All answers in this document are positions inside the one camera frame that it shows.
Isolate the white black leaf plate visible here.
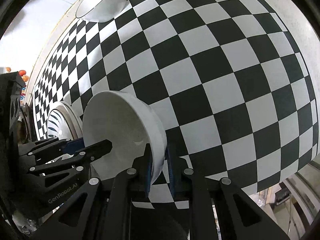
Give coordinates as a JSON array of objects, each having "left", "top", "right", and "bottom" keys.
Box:
[{"left": 47, "top": 101, "right": 83, "bottom": 140}]

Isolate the plain white bowl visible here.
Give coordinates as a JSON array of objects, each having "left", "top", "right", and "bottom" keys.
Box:
[{"left": 82, "top": 90, "right": 167, "bottom": 182}]

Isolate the black white checkered mat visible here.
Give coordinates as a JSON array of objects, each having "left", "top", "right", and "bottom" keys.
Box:
[{"left": 34, "top": 0, "right": 319, "bottom": 194}]

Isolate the white black rim bowl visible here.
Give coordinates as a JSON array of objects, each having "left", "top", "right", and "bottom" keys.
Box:
[{"left": 75, "top": 0, "right": 127, "bottom": 23}]

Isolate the colourful wall sticker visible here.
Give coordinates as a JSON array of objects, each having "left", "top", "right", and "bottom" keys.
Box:
[{"left": 3, "top": 67, "right": 29, "bottom": 105}]

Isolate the black camera box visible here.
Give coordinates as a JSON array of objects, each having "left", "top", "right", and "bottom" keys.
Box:
[{"left": 1, "top": 74, "right": 20, "bottom": 142}]

